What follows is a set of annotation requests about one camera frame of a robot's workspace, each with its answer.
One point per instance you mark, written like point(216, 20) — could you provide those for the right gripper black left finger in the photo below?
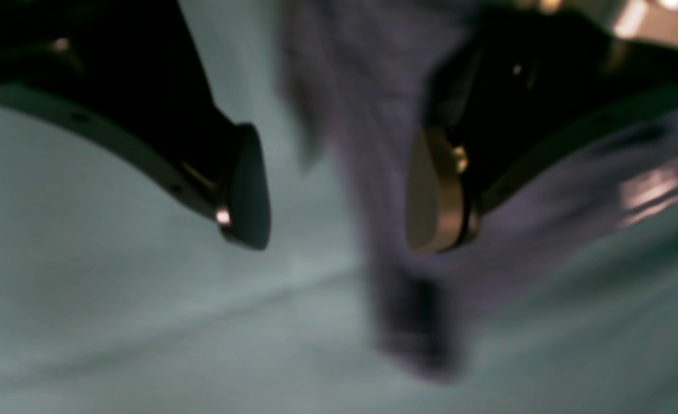
point(127, 76)

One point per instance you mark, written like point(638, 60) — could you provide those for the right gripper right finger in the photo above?
point(538, 81)

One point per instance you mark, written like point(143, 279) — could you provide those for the blue-grey heathered T-shirt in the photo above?
point(358, 75)

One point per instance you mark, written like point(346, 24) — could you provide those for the teal table cloth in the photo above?
point(115, 299)

